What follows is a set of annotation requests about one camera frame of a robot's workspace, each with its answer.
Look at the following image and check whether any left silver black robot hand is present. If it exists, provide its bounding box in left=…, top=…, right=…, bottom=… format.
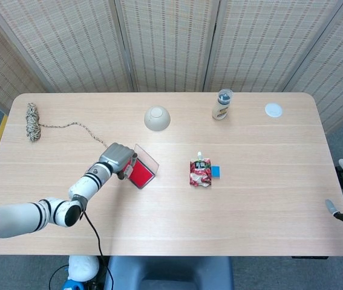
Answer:
left=98, top=143, right=138, bottom=181

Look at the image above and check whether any red ink pad case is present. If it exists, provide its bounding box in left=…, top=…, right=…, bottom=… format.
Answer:
left=128, top=143, right=160, bottom=190

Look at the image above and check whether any beige upturned bowl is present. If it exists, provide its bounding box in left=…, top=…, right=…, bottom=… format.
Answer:
left=144, top=105, right=171, bottom=132

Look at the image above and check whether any red drink pouch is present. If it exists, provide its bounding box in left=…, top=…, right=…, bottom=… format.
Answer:
left=189, top=150, right=213, bottom=188

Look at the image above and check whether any cream bottle with clear cap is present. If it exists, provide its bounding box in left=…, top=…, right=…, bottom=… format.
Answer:
left=211, top=88, right=234, bottom=121

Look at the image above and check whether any white robot body shell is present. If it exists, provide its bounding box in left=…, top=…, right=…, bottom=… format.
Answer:
left=68, top=256, right=100, bottom=282

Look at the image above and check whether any bamboo folding screen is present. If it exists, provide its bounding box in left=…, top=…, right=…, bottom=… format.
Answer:
left=0, top=0, right=343, bottom=135

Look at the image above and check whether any blue-grey chair seat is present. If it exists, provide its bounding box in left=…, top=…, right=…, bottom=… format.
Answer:
left=103, top=256, right=235, bottom=290

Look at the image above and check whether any blue plastic part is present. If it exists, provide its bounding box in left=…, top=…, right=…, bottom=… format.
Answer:
left=63, top=279, right=85, bottom=290

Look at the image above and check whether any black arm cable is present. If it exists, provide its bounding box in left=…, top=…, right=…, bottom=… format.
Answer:
left=79, top=210, right=114, bottom=290

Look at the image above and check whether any braided twine rope bundle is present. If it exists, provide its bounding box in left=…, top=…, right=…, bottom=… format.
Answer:
left=25, top=103, right=110, bottom=149

